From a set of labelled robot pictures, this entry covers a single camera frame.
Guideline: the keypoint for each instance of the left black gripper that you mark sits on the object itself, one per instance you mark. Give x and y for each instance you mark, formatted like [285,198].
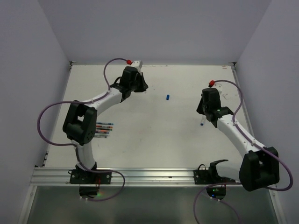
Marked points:
[143,86]

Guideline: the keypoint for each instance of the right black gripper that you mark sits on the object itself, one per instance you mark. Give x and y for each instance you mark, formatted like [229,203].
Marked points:
[199,108]

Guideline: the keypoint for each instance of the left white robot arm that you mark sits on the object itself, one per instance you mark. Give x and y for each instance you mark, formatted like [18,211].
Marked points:
[80,121]

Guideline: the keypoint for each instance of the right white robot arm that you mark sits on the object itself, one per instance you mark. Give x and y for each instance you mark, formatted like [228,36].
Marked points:
[259,167]

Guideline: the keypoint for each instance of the light blue capped pen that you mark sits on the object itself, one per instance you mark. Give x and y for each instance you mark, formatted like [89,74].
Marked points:
[104,123]

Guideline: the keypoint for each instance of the red capped pen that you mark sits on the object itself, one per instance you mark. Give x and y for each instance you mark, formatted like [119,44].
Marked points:
[104,127]

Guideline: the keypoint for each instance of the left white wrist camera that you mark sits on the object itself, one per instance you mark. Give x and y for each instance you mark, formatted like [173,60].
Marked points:
[137,65]

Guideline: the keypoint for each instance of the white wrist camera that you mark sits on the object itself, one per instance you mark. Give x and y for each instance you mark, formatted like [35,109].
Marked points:
[216,85]
[137,65]

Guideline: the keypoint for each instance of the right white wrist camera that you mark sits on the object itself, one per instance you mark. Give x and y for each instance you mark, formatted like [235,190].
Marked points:
[216,85]

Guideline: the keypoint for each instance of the aluminium right side rail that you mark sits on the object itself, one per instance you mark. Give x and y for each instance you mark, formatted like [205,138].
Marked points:
[244,107]

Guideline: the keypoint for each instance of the aluminium rail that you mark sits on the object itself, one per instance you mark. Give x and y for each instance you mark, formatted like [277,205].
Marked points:
[244,107]
[133,177]

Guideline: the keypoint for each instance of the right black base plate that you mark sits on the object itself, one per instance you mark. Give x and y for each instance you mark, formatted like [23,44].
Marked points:
[203,177]

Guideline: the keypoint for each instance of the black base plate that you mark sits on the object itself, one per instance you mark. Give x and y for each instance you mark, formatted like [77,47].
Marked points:
[78,176]
[203,177]

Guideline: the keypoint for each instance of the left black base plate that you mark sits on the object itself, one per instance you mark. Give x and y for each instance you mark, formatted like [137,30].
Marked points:
[78,176]

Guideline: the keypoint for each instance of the aluminium front rail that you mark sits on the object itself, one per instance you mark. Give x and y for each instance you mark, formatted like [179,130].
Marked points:
[133,177]

